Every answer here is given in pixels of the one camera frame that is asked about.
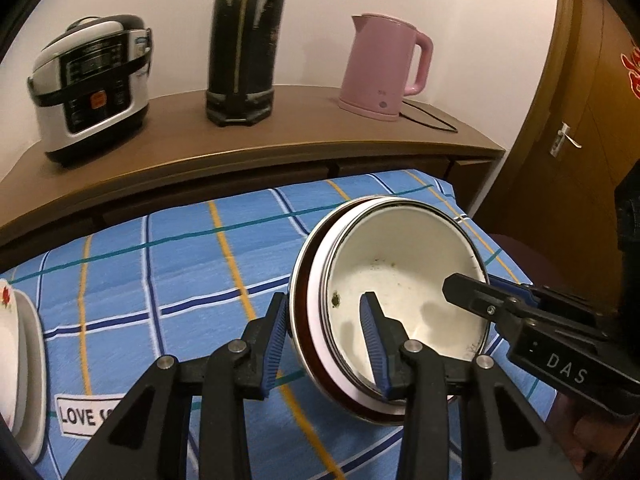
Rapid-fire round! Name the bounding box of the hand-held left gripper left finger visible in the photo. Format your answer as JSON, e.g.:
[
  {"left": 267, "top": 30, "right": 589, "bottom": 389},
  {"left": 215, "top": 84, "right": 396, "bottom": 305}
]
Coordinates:
[{"left": 65, "top": 291, "right": 291, "bottom": 480}]

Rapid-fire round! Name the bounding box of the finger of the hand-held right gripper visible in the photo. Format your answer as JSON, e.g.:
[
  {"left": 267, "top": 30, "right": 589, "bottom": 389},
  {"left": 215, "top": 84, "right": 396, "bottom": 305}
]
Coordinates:
[
  {"left": 487, "top": 275, "right": 601, "bottom": 317},
  {"left": 442, "top": 272, "right": 601, "bottom": 335}
]

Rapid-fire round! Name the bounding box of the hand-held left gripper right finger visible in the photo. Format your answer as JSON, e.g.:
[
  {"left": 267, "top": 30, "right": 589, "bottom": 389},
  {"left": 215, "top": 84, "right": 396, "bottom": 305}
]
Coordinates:
[{"left": 359, "top": 291, "right": 571, "bottom": 480}]

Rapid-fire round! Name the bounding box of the stainless steel bowl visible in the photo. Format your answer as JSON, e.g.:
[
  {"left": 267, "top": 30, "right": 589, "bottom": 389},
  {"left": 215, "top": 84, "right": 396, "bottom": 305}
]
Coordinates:
[{"left": 289, "top": 195, "right": 496, "bottom": 428}]

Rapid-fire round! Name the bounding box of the pink bowl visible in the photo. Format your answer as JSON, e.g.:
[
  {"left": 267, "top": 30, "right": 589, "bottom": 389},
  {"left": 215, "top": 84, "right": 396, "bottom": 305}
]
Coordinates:
[{"left": 306, "top": 205, "right": 451, "bottom": 416}]

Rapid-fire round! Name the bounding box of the white enamel bowl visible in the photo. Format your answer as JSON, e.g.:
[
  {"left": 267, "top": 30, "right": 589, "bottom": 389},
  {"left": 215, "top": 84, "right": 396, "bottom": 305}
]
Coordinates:
[{"left": 322, "top": 199, "right": 493, "bottom": 396}]

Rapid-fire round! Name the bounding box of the grey round plate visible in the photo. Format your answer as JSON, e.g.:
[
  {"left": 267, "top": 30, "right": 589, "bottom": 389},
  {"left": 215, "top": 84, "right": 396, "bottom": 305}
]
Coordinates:
[{"left": 0, "top": 290, "right": 48, "bottom": 463}]

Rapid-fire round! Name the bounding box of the white plate with red flowers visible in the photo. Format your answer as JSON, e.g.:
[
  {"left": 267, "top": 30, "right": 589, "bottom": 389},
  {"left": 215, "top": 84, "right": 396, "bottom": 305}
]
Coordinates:
[{"left": 0, "top": 280, "right": 26, "bottom": 431}]

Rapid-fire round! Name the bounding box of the blue checked tablecloth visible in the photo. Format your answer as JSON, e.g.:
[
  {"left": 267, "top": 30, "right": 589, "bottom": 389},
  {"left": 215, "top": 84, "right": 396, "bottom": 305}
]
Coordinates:
[{"left": 0, "top": 170, "right": 556, "bottom": 480}]

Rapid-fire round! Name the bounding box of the wooden sideboard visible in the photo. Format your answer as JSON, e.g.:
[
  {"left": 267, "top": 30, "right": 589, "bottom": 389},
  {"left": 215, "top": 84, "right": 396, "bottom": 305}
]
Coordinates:
[{"left": 0, "top": 85, "right": 506, "bottom": 261}]

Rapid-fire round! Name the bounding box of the wooden door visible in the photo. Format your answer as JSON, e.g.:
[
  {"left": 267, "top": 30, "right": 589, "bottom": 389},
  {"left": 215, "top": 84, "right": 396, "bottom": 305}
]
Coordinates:
[{"left": 495, "top": 0, "right": 640, "bottom": 271}]

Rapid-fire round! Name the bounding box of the red door decoration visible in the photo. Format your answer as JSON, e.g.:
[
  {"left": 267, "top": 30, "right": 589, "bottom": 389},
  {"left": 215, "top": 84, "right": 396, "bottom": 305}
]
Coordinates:
[{"left": 620, "top": 40, "right": 640, "bottom": 92}]

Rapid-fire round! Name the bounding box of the pink electric kettle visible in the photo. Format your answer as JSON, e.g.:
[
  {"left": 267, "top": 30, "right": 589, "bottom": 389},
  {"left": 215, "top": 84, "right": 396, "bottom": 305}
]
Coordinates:
[{"left": 338, "top": 12, "right": 434, "bottom": 122}]

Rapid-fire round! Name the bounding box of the black thermos flask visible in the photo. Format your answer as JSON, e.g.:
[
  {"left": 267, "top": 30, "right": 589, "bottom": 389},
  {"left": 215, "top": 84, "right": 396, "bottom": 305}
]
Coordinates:
[{"left": 206, "top": 0, "right": 286, "bottom": 127}]

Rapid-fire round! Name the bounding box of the white rice cooker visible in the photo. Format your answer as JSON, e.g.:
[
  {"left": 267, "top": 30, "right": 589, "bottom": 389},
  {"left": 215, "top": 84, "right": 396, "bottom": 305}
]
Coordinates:
[{"left": 27, "top": 15, "right": 153, "bottom": 166}]

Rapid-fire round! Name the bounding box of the metal door handle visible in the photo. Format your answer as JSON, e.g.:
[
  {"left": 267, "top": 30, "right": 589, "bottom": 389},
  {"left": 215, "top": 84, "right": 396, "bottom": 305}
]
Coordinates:
[{"left": 550, "top": 122, "right": 583, "bottom": 157}]

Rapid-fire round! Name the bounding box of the black kettle cable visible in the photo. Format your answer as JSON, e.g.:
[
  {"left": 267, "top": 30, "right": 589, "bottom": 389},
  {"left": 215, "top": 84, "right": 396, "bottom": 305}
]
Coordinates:
[{"left": 400, "top": 99, "right": 459, "bottom": 134}]

